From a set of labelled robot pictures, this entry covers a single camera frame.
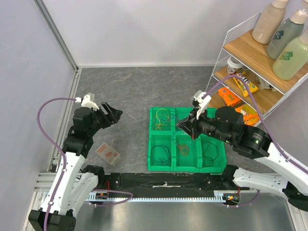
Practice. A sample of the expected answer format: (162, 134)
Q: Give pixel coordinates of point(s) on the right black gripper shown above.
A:
(194, 126)

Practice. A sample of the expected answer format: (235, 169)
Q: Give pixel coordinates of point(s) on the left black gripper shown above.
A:
(112, 116)

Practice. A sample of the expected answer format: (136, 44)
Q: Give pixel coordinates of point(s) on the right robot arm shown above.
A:
(228, 126)

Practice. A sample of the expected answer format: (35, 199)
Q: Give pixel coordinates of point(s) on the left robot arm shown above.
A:
(59, 210)

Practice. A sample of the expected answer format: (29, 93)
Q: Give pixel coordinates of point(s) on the green six-compartment bin tray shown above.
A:
(172, 150)

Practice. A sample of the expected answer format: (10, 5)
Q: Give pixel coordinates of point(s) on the transparent red printed card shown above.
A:
(107, 153)

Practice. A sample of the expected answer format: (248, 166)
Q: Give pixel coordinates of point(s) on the orange snack box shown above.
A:
(229, 98)

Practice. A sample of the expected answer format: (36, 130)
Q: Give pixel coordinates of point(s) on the orange yellow sponge pack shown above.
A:
(250, 115)

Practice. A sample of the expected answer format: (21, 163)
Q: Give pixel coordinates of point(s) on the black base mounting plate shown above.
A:
(165, 185)

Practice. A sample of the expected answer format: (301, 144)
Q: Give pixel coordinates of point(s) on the yellow candy bag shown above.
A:
(239, 78)

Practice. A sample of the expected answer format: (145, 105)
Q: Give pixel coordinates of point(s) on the white paper cup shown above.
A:
(233, 65)

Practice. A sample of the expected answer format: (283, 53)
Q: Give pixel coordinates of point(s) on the white small pouch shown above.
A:
(262, 84)

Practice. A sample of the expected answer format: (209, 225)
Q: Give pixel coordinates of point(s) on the light green pump bottle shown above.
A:
(293, 57)

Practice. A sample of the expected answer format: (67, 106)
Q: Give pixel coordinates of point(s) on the beige pump bottle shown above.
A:
(269, 21)

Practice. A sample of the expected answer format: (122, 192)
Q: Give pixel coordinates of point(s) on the grey-green pump bottle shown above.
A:
(291, 28)

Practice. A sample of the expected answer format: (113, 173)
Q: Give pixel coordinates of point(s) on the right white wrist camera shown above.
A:
(202, 100)

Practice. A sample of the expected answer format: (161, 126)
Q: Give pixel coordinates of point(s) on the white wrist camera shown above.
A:
(88, 101)
(202, 100)

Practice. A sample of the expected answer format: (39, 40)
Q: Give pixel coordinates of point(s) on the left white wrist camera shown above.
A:
(88, 101)

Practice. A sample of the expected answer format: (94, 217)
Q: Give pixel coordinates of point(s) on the white wire shelf rack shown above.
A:
(240, 44)

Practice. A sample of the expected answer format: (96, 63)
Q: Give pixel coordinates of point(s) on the grey slotted cable duct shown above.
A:
(104, 197)

